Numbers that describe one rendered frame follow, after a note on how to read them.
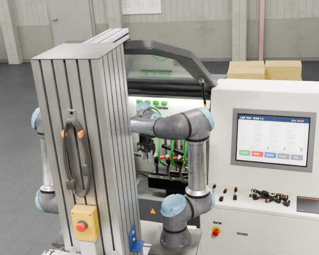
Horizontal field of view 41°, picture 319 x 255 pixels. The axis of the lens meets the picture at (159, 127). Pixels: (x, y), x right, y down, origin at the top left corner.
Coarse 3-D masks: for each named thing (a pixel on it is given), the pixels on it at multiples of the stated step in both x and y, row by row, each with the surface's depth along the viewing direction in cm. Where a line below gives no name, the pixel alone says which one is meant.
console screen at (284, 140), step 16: (240, 112) 252; (256, 112) 249; (272, 112) 246; (288, 112) 243; (304, 112) 240; (240, 128) 253; (256, 128) 250; (272, 128) 247; (288, 128) 244; (304, 128) 241; (240, 144) 255; (256, 144) 251; (272, 144) 248; (288, 144) 245; (304, 144) 242; (240, 160) 256; (256, 160) 253; (272, 160) 250; (288, 160) 247; (304, 160) 244
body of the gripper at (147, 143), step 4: (140, 136) 233; (144, 136) 230; (148, 136) 236; (140, 140) 233; (144, 140) 234; (148, 140) 236; (152, 140) 238; (140, 144) 233; (144, 144) 232; (148, 144) 231; (152, 144) 237; (140, 148) 235; (144, 148) 233; (148, 148) 232
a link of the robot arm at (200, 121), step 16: (192, 112) 184; (208, 112) 186; (192, 128) 181; (208, 128) 186; (192, 144) 189; (192, 160) 192; (192, 176) 196; (192, 192) 198; (208, 192) 200; (208, 208) 202
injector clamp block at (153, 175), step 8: (152, 176) 278; (160, 176) 277; (176, 176) 278; (184, 176) 276; (152, 184) 279; (160, 184) 277; (168, 184) 275; (176, 184) 272; (184, 184) 270; (168, 192) 277; (176, 192) 275; (184, 192) 283
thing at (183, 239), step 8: (168, 232) 198; (176, 232) 197; (184, 232) 199; (160, 240) 204; (168, 240) 198; (176, 240) 197; (184, 240) 199; (168, 248) 199; (176, 248) 198; (184, 248) 199
